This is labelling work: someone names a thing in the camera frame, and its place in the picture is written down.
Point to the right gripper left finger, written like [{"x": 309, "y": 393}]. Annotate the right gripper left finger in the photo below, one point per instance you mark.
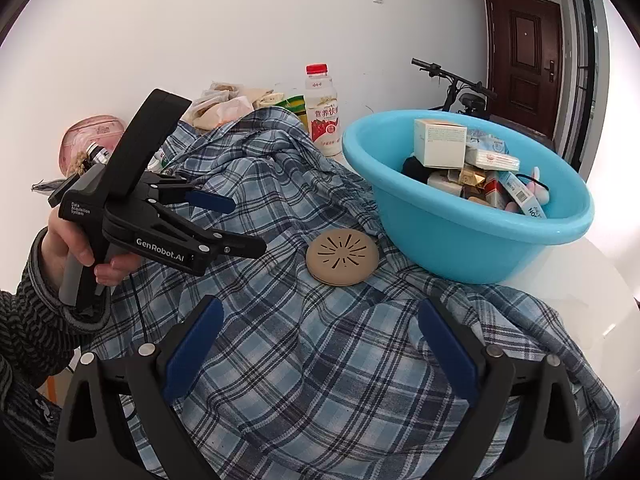
[{"x": 94, "y": 440}]

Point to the pink round container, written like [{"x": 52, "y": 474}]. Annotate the pink round container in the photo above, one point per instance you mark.
[{"x": 104, "y": 130}]

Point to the left forearm striped sleeve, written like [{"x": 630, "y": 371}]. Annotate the left forearm striped sleeve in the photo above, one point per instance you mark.
[{"x": 39, "y": 335}]

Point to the red cap milk bottle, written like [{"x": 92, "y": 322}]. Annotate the red cap milk bottle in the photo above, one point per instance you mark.
[{"x": 323, "y": 114}]

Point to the person's left hand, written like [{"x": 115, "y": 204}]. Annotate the person's left hand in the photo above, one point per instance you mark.
[{"x": 64, "y": 238}]

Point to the tan round slotted disc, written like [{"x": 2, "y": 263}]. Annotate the tan round slotted disc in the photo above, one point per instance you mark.
[{"x": 342, "y": 257}]

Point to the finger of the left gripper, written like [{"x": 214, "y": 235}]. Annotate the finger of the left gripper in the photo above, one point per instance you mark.
[
  {"x": 169, "y": 190},
  {"x": 175, "y": 237}
]

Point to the dark wooden door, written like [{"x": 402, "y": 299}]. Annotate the dark wooden door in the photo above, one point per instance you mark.
[{"x": 525, "y": 62}]

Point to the white blue tube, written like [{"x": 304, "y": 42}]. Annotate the white blue tube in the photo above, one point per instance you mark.
[{"x": 521, "y": 195}]

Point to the red white flat box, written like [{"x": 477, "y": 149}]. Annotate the red white flat box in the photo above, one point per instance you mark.
[{"x": 491, "y": 161}]

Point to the white square box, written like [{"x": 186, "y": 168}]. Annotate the white square box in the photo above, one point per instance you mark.
[{"x": 438, "y": 144}]

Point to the blue plaid cloth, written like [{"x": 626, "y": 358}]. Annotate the blue plaid cloth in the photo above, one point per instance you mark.
[{"x": 308, "y": 380}]

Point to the green yellow package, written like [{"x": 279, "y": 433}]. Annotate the green yellow package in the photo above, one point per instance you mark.
[{"x": 297, "y": 106}]

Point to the crumpled paper bags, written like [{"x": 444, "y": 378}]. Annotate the crumpled paper bags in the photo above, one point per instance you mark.
[{"x": 222, "y": 103}]

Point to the bicycle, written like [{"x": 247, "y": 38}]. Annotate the bicycle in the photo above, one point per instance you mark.
[{"x": 473, "y": 96}]

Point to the blue plastic basin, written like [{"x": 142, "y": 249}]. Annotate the blue plastic basin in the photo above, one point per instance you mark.
[{"x": 447, "y": 235}]

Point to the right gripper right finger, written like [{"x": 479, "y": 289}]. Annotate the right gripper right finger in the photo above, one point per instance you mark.
[{"x": 545, "y": 441}]

